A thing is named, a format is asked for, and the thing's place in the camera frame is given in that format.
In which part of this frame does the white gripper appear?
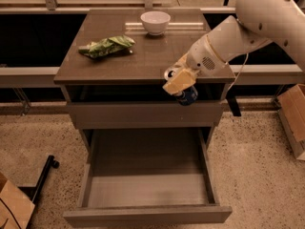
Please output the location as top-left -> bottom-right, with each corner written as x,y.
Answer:
163,35 -> 229,95

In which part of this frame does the blue pepsi can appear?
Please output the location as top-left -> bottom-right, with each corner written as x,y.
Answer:
174,86 -> 198,106

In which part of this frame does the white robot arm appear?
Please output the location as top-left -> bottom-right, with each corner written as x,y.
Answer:
163,0 -> 305,95

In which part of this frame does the closed grey top drawer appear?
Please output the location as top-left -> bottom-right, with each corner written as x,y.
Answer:
67,102 -> 223,129

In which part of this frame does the grey drawer cabinet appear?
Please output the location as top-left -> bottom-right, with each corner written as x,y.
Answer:
53,8 -> 236,229

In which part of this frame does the open grey middle drawer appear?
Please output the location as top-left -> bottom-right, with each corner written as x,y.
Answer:
64,128 -> 232,228

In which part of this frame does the white ceramic bowl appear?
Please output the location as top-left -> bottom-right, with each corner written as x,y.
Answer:
140,10 -> 171,35

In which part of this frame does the green chip bag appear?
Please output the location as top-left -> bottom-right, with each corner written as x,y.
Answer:
78,35 -> 135,59

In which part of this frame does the cardboard box at right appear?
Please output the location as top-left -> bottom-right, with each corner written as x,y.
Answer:
277,84 -> 305,161

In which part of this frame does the cardboard box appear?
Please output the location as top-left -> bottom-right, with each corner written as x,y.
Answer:
0,173 -> 35,229
277,84 -> 305,161

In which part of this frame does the black wheeled stand leg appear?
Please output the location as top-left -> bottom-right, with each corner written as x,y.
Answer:
19,156 -> 59,204

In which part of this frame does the cardboard box at left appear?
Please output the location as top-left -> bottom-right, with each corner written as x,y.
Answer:
0,173 -> 35,229

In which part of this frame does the white power cable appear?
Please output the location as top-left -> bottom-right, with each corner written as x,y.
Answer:
224,52 -> 250,94

